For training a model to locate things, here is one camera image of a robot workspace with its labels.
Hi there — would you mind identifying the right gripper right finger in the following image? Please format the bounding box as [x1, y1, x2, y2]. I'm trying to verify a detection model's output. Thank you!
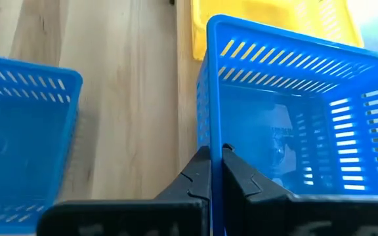
[222, 143, 378, 236]

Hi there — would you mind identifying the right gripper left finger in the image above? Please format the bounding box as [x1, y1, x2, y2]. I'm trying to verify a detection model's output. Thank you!
[37, 145, 212, 236]

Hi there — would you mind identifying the blue plastic slotted basket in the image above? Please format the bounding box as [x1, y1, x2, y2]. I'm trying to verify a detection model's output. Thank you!
[196, 13, 378, 236]
[0, 54, 84, 235]

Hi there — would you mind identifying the yellow plastic slotted basket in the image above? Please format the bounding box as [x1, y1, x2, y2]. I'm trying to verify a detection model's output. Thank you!
[190, 0, 364, 62]

